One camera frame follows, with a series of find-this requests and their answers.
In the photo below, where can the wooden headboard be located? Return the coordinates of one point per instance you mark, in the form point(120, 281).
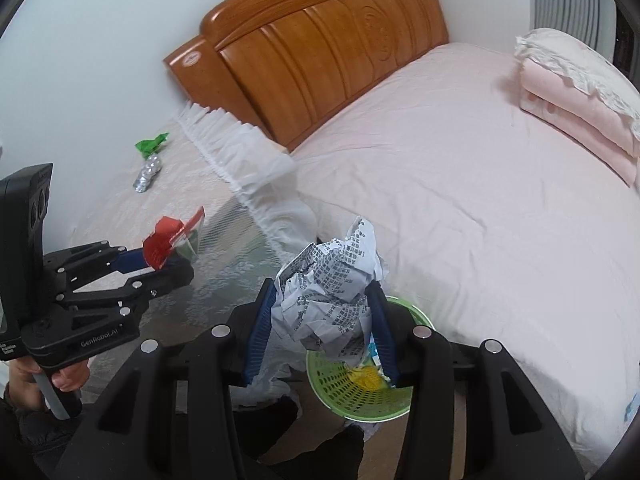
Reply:
point(310, 60)

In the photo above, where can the white lace table cover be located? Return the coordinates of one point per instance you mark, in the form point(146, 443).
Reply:
point(225, 147)

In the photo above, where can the silver crumpled foil wrapper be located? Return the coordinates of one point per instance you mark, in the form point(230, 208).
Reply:
point(146, 175)

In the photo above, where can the person's left forearm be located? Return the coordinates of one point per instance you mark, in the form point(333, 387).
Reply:
point(30, 442)

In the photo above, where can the printed paper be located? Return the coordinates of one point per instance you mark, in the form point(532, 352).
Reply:
point(330, 280)

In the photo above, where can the yellow snack packet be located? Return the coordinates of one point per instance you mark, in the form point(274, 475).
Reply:
point(367, 377)

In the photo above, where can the red and silver wrapper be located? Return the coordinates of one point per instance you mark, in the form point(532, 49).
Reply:
point(162, 240)

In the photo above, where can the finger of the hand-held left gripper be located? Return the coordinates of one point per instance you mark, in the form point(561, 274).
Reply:
point(160, 277)
point(130, 260)

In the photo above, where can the green plastic basket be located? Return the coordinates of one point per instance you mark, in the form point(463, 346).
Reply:
point(345, 395)

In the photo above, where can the green foil wrapper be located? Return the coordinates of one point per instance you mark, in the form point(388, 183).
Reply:
point(150, 146)

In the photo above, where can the folded pink blanket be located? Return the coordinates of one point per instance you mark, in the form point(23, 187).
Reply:
point(575, 115)

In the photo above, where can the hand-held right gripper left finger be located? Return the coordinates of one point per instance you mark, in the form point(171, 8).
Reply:
point(260, 330)

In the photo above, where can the white ruffled pillow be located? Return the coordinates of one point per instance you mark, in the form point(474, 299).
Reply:
point(575, 55)

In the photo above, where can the pink bed sheet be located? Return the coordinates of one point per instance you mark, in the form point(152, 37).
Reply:
point(450, 185)

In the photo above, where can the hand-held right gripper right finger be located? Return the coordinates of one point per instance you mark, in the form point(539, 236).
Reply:
point(382, 330)

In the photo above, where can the person's left hand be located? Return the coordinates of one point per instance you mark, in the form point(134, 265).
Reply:
point(70, 377)

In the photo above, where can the grey ribbed radiator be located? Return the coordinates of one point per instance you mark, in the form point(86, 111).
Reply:
point(565, 0)

